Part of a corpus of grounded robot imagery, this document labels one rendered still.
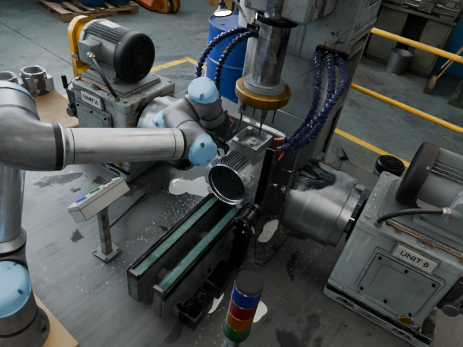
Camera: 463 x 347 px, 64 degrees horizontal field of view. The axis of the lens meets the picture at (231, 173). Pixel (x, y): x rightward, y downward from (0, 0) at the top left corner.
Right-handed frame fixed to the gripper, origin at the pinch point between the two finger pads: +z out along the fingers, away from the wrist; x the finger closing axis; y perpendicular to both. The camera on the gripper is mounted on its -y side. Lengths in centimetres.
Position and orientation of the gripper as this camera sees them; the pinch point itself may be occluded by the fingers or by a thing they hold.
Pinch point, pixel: (220, 155)
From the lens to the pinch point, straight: 128.1
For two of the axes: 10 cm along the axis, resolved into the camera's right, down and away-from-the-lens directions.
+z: 1.5, 4.3, 8.9
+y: 5.2, -8.0, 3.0
